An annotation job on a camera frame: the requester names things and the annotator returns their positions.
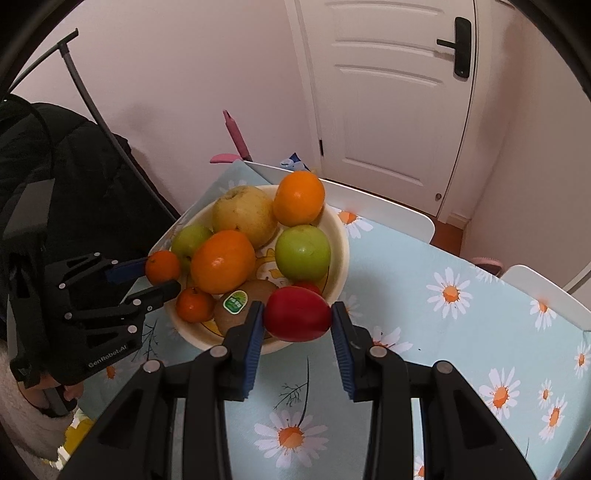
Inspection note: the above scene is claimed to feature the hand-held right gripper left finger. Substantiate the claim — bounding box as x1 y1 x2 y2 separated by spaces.
58 301 266 480

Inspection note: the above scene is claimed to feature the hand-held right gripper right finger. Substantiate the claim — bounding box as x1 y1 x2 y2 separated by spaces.
330 301 539 480

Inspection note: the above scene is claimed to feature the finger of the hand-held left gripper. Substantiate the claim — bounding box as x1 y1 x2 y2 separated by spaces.
58 253 151 289
65 279 182 326

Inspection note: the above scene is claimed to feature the small tangerine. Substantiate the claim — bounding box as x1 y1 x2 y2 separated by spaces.
145 250 182 285
175 286 216 324

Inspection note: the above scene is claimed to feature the brown kiwi with green sticker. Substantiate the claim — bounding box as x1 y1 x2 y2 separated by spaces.
213 279 278 337

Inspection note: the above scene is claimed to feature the large orange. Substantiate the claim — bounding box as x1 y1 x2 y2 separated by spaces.
191 230 257 295

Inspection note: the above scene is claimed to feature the cream ceramic bowl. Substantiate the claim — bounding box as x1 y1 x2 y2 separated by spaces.
148 185 350 355

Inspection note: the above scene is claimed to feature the large green apple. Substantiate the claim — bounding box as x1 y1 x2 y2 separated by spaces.
275 224 332 284

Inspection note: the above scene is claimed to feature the medium orange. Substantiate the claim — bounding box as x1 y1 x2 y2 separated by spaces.
272 170 326 228

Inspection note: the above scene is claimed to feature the person's left forearm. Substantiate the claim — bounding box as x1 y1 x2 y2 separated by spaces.
0 351 77 464

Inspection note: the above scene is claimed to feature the person's left hand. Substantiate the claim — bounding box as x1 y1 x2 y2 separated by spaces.
25 382 86 411

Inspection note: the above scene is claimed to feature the small green apple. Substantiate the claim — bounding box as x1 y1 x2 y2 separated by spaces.
171 224 214 273

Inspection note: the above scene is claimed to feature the blue daisy print tablecloth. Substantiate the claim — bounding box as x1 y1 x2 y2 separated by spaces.
55 159 591 480

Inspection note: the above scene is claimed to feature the yellow floral cloth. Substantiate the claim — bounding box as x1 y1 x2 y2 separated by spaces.
41 408 95 472

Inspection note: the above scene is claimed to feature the black jacket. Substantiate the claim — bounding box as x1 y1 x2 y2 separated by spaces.
0 95 180 324

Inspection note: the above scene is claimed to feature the yellow pear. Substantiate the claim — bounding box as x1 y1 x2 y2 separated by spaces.
212 185 280 250

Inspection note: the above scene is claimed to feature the wide white chair back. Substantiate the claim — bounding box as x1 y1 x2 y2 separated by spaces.
321 178 435 243

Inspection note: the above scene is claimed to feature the pink plastic item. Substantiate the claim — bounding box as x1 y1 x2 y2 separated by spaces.
473 255 505 274

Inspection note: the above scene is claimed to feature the narrow white chair back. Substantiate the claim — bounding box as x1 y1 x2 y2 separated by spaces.
242 161 283 185

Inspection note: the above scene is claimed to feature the grey clothes rack pole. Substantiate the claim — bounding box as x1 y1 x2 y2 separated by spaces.
9 28 183 222

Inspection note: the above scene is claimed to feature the rounded white chair back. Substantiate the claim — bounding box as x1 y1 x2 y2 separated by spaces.
501 264 591 332

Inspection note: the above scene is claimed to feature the white panel door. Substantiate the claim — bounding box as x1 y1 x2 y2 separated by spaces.
286 0 478 220

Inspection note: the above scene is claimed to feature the pink plastic handle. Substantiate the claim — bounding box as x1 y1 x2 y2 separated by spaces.
210 110 253 165

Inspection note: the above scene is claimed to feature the black door handle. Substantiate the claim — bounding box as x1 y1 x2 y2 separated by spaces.
436 17 472 78

